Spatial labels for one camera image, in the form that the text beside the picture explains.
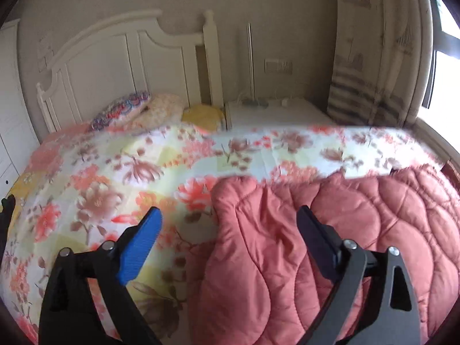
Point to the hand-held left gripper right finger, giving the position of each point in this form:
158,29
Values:
318,244

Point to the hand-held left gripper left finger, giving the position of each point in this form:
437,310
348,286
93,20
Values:
140,248

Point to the pink quilted blanket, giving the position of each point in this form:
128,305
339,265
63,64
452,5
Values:
323,222

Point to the bed with floral sheet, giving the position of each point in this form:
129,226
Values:
107,172

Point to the white nightstand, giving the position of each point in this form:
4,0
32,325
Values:
280,115

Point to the black jagged object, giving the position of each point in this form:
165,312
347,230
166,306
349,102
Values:
6,215

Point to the purple patterned pillow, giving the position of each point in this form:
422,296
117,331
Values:
120,109

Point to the beige floral pillow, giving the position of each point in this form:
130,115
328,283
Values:
161,109

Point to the yellow cushion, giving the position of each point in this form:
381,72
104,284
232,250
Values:
203,116

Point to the white wardrobe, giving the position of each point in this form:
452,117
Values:
14,115

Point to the white wooden headboard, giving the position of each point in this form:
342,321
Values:
107,64

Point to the thin white pole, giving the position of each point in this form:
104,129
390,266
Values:
250,61

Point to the printed beige curtain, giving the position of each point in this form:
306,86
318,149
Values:
373,43

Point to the dark framed window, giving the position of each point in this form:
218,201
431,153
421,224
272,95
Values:
447,79

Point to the wall power outlet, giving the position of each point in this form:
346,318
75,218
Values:
278,65

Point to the wall light switch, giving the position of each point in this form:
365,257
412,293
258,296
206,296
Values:
43,64

